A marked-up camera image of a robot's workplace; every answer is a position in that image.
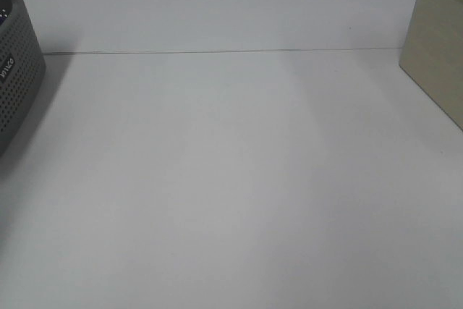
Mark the grey perforated plastic basket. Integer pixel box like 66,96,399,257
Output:
1,0,46,153

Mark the beige storage box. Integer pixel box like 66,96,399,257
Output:
399,0,462,127

